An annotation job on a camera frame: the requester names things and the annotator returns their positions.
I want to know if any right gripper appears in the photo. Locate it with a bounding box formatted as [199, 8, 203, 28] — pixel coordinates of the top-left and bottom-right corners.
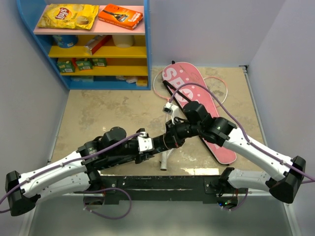
[160, 118, 202, 149]

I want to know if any black shuttlecock tube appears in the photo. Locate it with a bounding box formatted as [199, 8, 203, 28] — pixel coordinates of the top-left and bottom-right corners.
[94, 133, 178, 170]

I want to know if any pink racket cover bag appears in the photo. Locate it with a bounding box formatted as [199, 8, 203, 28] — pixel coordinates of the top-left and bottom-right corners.
[162, 62, 237, 164]

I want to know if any pink badminton racket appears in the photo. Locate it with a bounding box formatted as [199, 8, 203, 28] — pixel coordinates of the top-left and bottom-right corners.
[153, 76, 236, 165]

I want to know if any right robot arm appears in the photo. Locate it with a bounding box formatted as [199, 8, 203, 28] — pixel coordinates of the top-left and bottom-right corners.
[163, 101, 306, 204]

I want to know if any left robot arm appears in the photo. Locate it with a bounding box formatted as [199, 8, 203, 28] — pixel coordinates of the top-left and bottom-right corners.
[5, 127, 159, 216]

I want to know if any yellow sponge bottom shelf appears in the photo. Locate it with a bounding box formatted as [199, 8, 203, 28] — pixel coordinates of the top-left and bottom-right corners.
[136, 76, 148, 87]

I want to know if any crumpled white wrapper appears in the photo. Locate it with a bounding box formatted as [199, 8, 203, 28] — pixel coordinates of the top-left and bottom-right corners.
[115, 76, 138, 84]

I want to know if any green carton right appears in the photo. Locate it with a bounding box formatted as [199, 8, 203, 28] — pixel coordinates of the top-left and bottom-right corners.
[92, 58, 107, 67]

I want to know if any green carton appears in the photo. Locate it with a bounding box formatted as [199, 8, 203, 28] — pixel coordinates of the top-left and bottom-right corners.
[57, 60, 75, 73]
[75, 58, 93, 71]
[92, 58, 107, 67]

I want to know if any green carton middle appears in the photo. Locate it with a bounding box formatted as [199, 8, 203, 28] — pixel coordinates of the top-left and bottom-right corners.
[75, 58, 93, 71]

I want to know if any cream paper cup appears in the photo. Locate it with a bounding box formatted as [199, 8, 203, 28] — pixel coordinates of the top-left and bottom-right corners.
[112, 35, 135, 48]

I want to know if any green carton left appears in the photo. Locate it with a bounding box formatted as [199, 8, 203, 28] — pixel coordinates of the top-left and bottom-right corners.
[57, 60, 75, 73]

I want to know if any blue shelf unit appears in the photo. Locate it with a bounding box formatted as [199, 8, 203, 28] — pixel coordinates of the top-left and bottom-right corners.
[17, 0, 152, 90]

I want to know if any red foil snack box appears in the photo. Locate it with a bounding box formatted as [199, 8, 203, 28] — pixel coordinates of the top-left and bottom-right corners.
[84, 35, 112, 55]

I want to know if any orange razor box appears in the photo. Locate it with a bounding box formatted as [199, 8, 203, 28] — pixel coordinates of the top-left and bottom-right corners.
[98, 4, 143, 30]

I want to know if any blue snack canister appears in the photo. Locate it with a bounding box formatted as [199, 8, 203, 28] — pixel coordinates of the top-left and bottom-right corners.
[52, 35, 78, 48]

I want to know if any yellow Lays chips bag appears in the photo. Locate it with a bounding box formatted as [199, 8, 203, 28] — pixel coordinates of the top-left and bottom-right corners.
[37, 4, 99, 30]

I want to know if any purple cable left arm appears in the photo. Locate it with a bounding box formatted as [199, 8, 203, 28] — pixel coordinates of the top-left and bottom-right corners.
[0, 132, 145, 213]

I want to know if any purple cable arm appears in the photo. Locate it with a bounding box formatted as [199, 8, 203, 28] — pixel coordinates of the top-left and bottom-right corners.
[169, 83, 315, 184]
[0, 132, 145, 213]

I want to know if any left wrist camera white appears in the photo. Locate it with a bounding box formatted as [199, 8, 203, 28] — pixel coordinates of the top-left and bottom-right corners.
[137, 132, 154, 153]

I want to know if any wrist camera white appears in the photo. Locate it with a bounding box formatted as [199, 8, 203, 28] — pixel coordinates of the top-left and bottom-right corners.
[137, 132, 154, 153]
[162, 102, 179, 124]

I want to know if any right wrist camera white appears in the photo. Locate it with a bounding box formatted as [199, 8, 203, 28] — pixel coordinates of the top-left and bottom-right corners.
[162, 102, 179, 124]

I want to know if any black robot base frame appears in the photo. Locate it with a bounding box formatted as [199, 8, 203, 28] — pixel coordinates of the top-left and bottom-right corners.
[87, 176, 246, 206]

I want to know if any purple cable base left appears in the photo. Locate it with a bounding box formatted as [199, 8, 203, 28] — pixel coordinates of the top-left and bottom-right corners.
[82, 187, 132, 220]

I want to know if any purple cable base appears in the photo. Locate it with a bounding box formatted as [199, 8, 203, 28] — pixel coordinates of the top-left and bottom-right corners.
[82, 187, 132, 220]
[219, 189, 249, 212]

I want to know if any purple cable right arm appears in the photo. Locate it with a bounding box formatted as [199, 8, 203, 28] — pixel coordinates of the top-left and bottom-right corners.
[169, 83, 315, 184]

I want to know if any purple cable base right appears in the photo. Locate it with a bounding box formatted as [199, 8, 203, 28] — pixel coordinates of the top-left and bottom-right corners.
[219, 189, 249, 212]

